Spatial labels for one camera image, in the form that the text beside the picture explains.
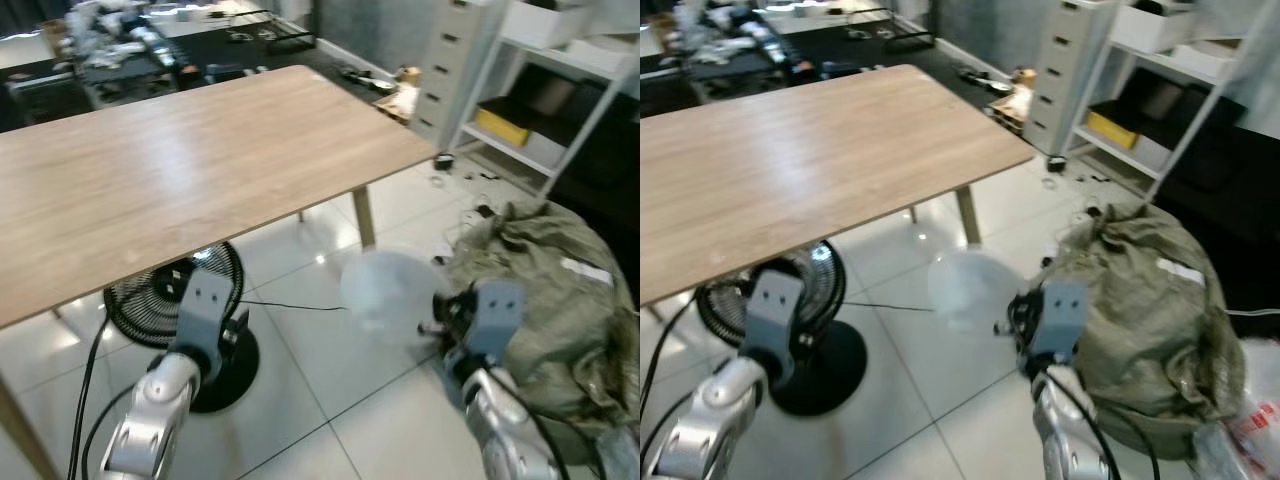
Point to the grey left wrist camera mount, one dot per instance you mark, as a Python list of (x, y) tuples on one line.
[(772, 310), (205, 305)]

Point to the white drawer cabinet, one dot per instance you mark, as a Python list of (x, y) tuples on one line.
[(450, 70), (1065, 70)]

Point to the white box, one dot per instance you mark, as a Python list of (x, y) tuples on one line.
[(548, 22), (1160, 25)]

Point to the brown paper bag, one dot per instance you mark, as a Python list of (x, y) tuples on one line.
[(405, 95), (1018, 98)]

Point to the white metal shelf rack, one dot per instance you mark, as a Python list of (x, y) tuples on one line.
[(1190, 130), (565, 150)]

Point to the black floor fan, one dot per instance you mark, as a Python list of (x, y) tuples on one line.
[(150, 305), (830, 370)]

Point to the clear plastic bag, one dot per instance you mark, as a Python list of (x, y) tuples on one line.
[(1250, 420)]

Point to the black sofa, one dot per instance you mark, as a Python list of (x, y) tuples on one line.
[(605, 180), (1225, 200)]

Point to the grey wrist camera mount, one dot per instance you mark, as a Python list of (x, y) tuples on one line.
[(205, 305), (498, 320), (1060, 320), (772, 310)]

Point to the yellow box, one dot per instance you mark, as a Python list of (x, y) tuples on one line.
[(1112, 129), (502, 127)]

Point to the black storage box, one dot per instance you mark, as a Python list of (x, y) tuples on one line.
[(550, 95), (1165, 100)]

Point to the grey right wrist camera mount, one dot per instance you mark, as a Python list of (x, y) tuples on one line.
[(1060, 320), (498, 320)]

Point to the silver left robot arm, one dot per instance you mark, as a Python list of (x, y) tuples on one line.
[(710, 415), (155, 410)]

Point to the wooden dining table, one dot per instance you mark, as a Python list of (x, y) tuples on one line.
[(190, 170), (810, 170)]

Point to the olive green woven sack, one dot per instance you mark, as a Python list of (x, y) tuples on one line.
[(545, 320), (1150, 320)]

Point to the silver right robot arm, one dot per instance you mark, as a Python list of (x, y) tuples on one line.
[(1070, 430), (505, 430)]

